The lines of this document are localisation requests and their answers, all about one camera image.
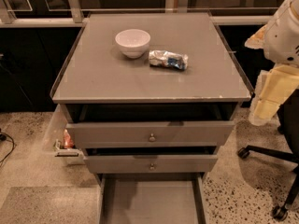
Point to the grey middle drawer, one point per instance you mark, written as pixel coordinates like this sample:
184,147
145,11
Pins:
155,160

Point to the grey bottom drawer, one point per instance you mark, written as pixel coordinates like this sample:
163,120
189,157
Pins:
152,199

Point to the metal window railing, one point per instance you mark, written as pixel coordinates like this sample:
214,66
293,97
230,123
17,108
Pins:
223,12

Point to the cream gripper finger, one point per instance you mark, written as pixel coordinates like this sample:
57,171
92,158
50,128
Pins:
272,89
256,40

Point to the black office chair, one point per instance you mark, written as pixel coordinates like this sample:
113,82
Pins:
288,115

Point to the crushed silver redbull can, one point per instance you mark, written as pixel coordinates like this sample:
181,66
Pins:
167,59

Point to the grey top drawer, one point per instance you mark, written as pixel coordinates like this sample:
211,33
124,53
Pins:
145,125

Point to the grey drawer cabinet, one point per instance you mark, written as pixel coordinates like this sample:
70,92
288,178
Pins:
99,74

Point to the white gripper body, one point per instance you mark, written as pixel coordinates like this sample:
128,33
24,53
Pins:
282,37

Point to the white ceramic bowl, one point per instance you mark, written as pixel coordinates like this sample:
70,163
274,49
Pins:
133,43

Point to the orange snack packet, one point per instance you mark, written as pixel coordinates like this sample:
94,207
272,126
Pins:
68,143

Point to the grey drawer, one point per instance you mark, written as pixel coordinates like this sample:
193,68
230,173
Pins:
152,199
145,125
155,160

